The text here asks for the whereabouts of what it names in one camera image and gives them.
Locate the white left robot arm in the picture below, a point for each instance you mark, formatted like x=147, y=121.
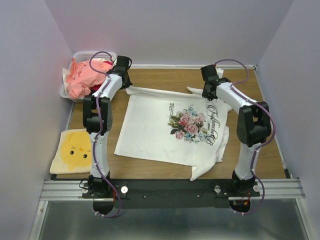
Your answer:
x=98, y=118

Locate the pink t-shirt in basket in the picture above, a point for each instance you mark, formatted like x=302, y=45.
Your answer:
x=80, y=78

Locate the aluminium front rail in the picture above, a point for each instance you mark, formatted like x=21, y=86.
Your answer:
x=69, y=190

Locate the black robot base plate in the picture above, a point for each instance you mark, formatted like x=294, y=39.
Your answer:
x=128, y=194

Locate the folded yellow chick t-shirt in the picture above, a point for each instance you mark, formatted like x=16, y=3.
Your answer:
x=74, y=153

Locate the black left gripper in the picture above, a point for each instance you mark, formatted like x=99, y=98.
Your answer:
x=126, y=73

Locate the white floral print t-shirt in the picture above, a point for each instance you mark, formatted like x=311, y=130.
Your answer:
x=174, y=127

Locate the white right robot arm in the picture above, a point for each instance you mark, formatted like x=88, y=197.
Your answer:
x=253, y=128

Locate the red garment in basket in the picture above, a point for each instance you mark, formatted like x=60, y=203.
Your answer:
x=95, y=88

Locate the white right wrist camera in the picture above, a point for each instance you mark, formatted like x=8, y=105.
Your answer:
x=220, y=72

